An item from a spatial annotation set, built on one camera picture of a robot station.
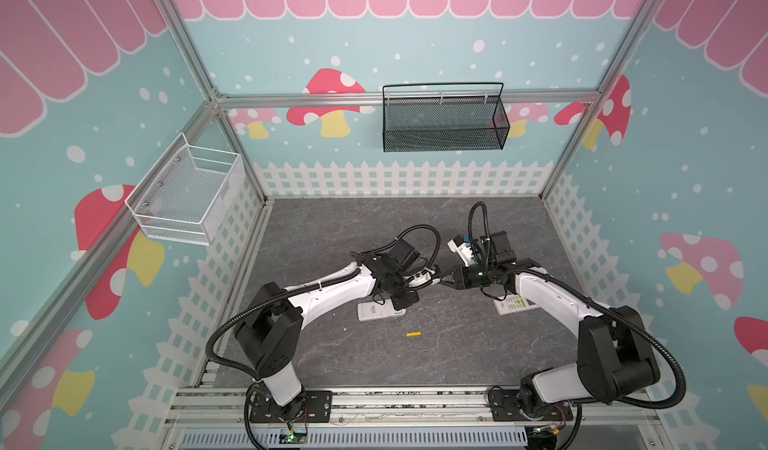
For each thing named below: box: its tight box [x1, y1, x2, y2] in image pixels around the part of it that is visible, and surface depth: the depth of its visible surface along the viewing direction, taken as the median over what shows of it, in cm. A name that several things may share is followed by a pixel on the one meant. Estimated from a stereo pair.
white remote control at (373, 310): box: [357, 299, 407, 322], surface depth 91 cm
